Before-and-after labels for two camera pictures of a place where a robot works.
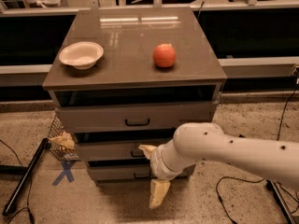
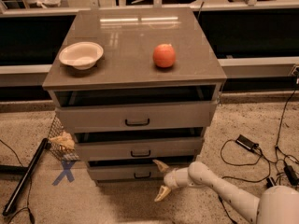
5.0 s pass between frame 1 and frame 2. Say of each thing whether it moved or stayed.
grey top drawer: stayed
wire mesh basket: stayed
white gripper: moved
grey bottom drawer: stayed
